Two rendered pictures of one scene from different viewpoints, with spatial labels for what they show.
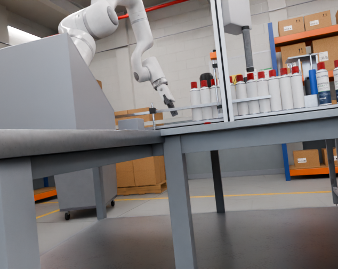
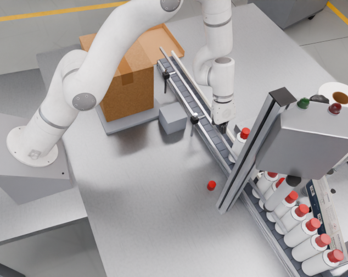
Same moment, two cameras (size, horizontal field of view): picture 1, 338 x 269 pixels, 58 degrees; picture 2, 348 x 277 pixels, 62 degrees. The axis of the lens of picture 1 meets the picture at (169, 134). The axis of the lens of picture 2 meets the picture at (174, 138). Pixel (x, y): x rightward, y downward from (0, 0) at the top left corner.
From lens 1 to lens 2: 155 cm
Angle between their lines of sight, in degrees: 68
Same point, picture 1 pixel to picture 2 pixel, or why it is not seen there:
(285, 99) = (297, 251)
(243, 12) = (309, 164)
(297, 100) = (306, 266)
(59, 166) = not seen: outside the picture
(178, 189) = not seen: hidden behind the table
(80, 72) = (12, 183)
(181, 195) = not seen: hidden behind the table
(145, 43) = (209, 54)
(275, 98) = (291, 238)
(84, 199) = (269, 11)
